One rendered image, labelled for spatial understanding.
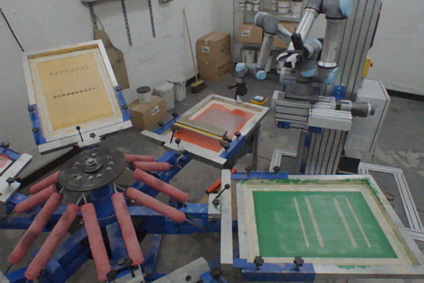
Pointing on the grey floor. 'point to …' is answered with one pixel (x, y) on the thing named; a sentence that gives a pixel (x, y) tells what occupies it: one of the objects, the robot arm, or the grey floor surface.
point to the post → (256, 136)
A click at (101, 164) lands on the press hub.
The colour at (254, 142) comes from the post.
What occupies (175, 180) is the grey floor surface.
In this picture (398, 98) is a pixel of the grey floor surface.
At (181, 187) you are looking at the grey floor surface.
